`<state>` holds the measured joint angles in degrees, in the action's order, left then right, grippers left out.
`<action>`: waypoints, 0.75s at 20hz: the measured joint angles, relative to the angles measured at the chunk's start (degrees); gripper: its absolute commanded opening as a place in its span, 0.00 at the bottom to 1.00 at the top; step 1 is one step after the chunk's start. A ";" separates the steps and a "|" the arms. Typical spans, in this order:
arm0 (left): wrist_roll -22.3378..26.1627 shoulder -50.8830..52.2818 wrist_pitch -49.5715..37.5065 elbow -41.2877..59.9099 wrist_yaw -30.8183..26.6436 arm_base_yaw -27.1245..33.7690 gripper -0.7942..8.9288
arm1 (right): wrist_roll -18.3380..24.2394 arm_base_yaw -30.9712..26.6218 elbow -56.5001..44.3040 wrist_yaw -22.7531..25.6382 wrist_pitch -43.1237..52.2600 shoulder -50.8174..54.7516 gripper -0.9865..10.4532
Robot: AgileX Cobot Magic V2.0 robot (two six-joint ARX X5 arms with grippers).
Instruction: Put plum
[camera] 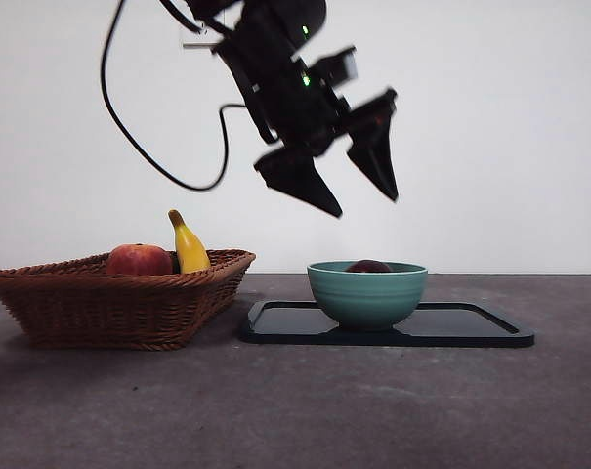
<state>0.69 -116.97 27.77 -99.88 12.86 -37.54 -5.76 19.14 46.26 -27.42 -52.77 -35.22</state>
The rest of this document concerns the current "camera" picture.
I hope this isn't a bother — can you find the dark purple plum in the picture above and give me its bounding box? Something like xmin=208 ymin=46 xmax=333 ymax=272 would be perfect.
xmin=345 ymin=259 xmax=393 ymax=274

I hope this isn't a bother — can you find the teal ceramic bowl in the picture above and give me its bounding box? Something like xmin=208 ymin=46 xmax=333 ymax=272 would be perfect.
xmin=307 ymin=261 xmax=429 ymax=333

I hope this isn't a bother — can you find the yellow banana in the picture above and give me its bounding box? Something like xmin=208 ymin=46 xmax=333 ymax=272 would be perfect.
xmin=167 ymin=209 xmax=212 ymax=274

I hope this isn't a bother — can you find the black rectangular tray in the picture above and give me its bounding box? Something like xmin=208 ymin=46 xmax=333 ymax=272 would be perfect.
xmin=239 ymin=300 xmax=536 ymax=349

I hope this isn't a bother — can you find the red orange peach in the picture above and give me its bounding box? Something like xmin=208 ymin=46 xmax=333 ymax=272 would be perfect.
xmin=105 ymin=242 xmax=174 ymax=277

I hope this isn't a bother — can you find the brown wicker basket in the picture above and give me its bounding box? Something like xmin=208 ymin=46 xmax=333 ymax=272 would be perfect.
xmin=0 ymin=248 xmax=257 ymax=351

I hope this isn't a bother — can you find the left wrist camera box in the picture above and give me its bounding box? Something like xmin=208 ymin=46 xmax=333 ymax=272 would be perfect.
xmin=318 ymin=46 xmax=359 ymax=85

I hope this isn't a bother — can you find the white wall socket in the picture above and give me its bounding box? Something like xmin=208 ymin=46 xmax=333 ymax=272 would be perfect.
xmin=180 ymin=21 xmax=223 ymax=50

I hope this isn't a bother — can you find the black camera cable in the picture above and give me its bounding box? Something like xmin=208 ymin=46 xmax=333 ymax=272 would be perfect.
xmin=160 ymin=0 xmax=206 ymax=35

